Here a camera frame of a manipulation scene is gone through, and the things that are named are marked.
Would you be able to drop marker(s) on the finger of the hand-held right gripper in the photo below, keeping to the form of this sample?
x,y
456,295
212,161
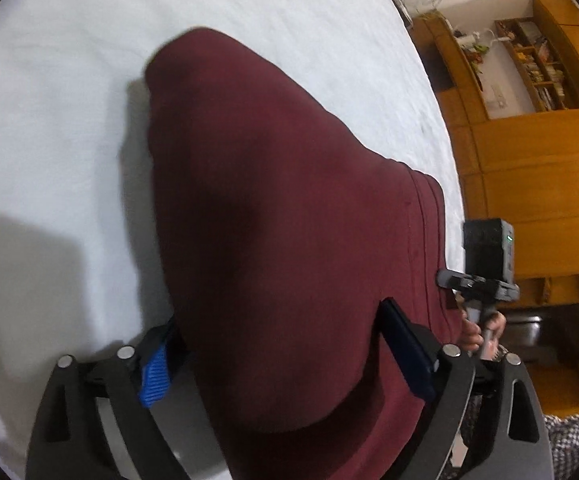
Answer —
x,y
450,280

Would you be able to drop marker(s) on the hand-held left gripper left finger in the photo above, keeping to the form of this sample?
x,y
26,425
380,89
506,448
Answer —
x,y
154,376

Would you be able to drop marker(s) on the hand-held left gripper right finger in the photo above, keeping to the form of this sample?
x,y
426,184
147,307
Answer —
x,y
409,350

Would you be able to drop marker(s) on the maroon pants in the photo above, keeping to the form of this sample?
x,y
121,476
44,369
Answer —
x,y
279,200

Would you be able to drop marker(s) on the person's right hand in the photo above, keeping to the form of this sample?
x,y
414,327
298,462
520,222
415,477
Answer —
x,y
471,338

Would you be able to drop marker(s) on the wooden cabinet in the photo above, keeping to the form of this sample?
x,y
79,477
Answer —
x,y
534,160

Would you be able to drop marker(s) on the checked cloth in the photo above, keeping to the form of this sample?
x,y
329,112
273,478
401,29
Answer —
x,y
574,442

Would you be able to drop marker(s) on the row of books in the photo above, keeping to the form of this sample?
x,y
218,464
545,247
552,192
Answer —
x,y
544,67

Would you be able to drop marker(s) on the wooden bookshelf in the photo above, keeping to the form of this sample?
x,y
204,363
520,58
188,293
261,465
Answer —
x,y
514,35

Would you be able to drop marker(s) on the white bed sheet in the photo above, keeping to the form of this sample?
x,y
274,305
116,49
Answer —
x,y
69,85

